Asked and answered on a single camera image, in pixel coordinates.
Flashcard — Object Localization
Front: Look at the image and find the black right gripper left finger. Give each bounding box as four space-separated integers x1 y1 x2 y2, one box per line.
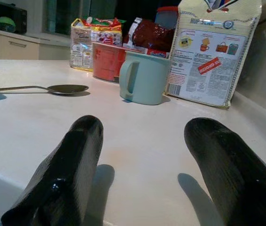
0 114 104 226

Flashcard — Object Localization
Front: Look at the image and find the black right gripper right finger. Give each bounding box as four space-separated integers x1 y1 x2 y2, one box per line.
184 117 266 226

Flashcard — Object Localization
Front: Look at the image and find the metal spoon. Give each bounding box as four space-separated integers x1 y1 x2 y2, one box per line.
0 84 89 96

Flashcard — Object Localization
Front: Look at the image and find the cream printed food box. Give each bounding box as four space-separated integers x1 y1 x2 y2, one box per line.
165 0 262 109

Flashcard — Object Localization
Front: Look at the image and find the red instant noodle cup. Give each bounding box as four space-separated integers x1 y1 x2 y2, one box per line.
92 41 128 83

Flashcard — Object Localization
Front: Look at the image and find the pale green plastic mug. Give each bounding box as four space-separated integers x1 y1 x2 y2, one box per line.
119 50 171 105

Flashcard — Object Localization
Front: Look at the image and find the yellow clear noodle packet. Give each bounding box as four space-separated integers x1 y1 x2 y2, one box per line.
70 17 124 73

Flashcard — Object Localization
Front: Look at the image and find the beige kitchen cabinet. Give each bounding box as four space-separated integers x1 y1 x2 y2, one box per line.
0 27 71 61

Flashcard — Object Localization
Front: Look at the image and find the red white blue snack packet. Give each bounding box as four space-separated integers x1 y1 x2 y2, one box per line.
146 48 170 59

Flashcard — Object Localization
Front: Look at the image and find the dark red foil bag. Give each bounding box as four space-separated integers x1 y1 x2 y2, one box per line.
123 17 178 58

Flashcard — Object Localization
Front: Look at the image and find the green round object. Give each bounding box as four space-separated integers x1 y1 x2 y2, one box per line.
0 16 16 32

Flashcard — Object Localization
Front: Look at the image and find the red lidded container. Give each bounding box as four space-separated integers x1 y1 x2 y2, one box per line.
156 6 179 30

